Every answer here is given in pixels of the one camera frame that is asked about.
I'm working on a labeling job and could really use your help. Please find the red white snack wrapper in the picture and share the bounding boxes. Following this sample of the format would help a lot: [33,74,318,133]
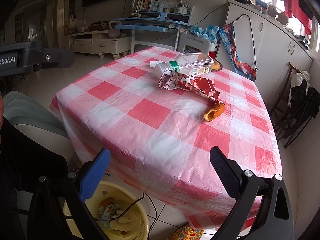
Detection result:
[158,71,221,103]

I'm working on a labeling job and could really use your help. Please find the black folding chair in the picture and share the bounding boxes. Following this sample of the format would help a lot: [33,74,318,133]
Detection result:
[270,62,320,149]

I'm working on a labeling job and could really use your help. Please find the grey pot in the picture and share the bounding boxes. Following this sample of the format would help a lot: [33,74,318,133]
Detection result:
[266,4,290,26]

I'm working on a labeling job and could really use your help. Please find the row of books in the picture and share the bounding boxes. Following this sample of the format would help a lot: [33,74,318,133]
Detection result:
[131,0,151,12]

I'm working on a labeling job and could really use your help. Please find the curled orange peel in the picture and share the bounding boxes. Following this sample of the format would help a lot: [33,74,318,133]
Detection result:
[203,101,226,122]

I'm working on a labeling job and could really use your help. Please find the black cord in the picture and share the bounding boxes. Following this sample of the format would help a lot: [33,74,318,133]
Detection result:
[234,14,258,71]

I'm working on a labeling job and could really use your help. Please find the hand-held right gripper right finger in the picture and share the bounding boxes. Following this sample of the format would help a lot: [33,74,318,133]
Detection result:
[209,146,294,240]

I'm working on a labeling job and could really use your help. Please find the grey chair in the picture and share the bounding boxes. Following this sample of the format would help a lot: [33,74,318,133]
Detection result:
[2,91,78,167]

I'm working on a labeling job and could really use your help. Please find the white television cabinet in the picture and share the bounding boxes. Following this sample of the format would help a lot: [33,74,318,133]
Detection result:
[64,29,133,60]

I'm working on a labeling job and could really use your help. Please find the white plastic stool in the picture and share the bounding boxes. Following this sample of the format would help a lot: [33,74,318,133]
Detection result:
[178,33,220,56]

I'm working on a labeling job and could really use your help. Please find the red hanging cloth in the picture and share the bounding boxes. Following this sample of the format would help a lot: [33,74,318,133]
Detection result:
[284,0,313,36]

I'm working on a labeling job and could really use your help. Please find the red white checkered tablecloth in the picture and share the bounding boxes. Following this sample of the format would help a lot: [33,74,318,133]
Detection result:
[49,46,283,230]

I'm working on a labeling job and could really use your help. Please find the colourful printed bag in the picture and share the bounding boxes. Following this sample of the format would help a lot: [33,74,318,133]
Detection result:
[219,24,258,82]

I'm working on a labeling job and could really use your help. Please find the blue crumpled cloth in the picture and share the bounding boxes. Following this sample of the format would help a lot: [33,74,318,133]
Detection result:
[189,25,221,43]

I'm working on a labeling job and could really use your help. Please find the clear plastic bottle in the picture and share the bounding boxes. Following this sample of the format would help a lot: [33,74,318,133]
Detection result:
[155,52,215,81]

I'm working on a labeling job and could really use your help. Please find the black cable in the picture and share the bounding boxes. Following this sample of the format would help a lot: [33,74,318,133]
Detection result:
[95,192,158,240]

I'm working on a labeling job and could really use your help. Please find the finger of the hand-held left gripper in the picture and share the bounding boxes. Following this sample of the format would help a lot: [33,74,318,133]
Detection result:
[42,48,75,69]

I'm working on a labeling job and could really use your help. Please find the person's dark clothing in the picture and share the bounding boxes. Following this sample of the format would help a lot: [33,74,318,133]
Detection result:
[0,97,69,240]

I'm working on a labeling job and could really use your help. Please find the pale crumpled tissue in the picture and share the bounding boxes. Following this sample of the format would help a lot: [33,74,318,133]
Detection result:
[109,210,145,233]

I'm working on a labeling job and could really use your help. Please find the grey kettlebell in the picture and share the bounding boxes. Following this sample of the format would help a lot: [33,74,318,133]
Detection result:
[108,20,122,39]

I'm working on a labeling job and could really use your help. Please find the white crumpled paper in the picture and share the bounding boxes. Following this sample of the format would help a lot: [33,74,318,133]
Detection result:
[149,59,167,68]

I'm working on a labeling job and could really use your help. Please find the yellow plastic bin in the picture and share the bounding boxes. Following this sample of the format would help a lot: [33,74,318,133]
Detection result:
[63,180,150,240]

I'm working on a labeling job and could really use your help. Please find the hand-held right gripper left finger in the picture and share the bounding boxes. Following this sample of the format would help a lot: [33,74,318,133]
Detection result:
[15,148,111,240]

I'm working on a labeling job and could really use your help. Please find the printed paper scrap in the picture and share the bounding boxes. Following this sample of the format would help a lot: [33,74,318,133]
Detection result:
[99,202,123,221]

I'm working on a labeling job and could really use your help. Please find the colourful crocheted mat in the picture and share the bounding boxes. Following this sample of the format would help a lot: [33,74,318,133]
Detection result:
[167,225,204,240]

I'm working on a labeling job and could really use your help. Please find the white pen holder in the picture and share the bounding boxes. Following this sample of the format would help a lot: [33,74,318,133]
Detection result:
[174,0,188,14]

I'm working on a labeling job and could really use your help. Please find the blue desk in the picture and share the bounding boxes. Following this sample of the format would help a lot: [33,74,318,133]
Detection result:
[110,5,196,55]

